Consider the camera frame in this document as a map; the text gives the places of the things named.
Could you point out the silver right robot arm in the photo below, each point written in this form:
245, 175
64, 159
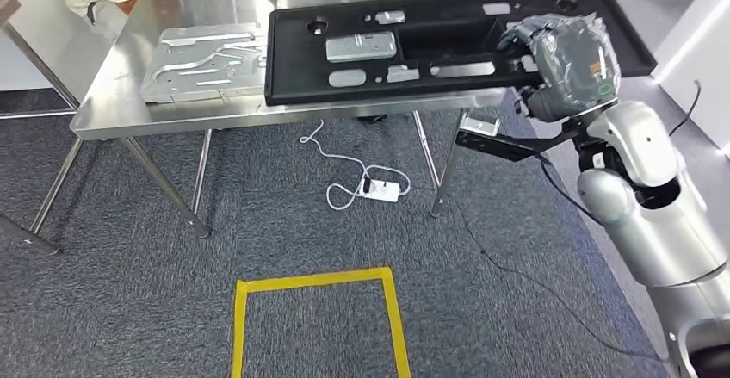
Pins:
661, 238

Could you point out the steel workbench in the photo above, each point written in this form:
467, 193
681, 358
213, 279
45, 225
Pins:
228, 114

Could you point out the pale wrist camera on bracket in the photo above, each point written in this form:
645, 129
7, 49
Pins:
482, 126

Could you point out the yellow floor tape square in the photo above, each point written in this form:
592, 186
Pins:
313, 281

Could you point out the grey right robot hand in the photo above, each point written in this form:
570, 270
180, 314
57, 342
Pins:
576, 61

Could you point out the black plastic plate bracket part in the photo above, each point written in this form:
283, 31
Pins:
296, 73

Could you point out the steel side table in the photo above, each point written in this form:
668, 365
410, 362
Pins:
8, 9

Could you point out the white power strip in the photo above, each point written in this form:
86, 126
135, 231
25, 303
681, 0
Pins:
383, 192

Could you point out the white display plinth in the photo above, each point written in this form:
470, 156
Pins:
701, 50

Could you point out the stamped grey metal plate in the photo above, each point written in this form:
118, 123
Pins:
199, 67

